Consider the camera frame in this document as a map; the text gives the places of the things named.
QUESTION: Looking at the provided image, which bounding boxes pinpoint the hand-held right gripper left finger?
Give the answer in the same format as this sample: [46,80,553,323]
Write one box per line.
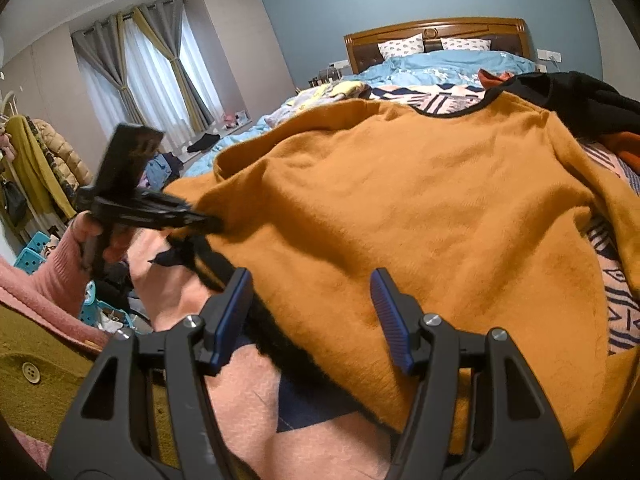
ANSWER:
[47,267,254,480]

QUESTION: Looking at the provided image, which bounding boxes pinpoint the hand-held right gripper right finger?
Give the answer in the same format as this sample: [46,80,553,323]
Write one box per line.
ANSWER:
[369,267,576,480]

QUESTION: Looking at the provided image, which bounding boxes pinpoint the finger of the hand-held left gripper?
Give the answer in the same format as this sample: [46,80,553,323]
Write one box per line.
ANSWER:
[136,190,195,214]
[135,210,224,235]

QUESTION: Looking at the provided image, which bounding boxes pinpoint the mustard sweater with black trim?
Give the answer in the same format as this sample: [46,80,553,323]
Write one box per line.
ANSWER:
[150,89,640,467]

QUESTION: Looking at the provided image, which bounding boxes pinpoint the person's left hand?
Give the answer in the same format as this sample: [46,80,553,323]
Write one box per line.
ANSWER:
[69,211,135,267]

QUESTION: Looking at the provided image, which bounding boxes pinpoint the blue denim clothing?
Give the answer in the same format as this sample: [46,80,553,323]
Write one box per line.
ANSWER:
[144,152,173,187]

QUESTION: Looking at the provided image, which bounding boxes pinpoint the beige puffer jacket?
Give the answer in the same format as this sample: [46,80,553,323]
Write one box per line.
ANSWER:
[37,120,94,192]

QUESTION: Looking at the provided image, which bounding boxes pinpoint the black cloth on windowsill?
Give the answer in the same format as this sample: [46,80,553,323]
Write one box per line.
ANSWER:
[187,133,221,154]

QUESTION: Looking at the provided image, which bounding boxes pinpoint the yellow hanging coat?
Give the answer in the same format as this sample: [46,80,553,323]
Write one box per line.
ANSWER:
[4,115,72,218]

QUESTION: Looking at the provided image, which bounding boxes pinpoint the grey yellow curtain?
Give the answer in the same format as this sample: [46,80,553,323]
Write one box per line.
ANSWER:
[71,12,136,111]
[131,2,217,133]

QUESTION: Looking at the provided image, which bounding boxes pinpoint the pink navy geometric blanket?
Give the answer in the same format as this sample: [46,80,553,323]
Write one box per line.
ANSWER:
[127,81,640,480]

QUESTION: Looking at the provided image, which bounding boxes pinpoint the turquoise plastic basket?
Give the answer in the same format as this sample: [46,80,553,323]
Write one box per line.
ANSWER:
[79,280,137,335]
[14,232,64,274]

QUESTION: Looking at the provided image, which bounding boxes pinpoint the black handbag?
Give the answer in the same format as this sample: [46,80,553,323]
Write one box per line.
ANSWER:
[0,177,29,229]

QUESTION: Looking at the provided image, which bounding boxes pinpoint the colourful printed quilt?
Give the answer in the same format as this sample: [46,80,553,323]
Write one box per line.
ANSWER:
[272,81,372,126]

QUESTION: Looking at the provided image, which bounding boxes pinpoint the olive green buttoned cardigan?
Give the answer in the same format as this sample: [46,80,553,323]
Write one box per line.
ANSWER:
[0,304,168,463]

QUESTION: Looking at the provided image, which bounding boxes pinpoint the bottles on nightstand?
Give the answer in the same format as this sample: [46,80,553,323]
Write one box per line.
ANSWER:
[309,62,347,87]

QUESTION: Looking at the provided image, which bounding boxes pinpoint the light blue duvet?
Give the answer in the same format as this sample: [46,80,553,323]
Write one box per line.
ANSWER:
[182,50,538,177]

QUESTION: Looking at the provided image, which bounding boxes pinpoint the pink knit sweater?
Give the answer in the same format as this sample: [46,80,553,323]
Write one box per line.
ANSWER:
[7,425,66,466]

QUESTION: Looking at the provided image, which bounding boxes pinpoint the rust orange garment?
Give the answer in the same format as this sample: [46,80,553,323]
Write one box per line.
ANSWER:
[477,68,516,89]
[599,130,640,173]

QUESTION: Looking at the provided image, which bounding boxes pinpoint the black garment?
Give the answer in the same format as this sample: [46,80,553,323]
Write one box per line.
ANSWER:
[482,71,640,147]

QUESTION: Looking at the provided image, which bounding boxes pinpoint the wooden bed headboard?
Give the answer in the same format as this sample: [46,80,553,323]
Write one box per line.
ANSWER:
[344,17,531,79]

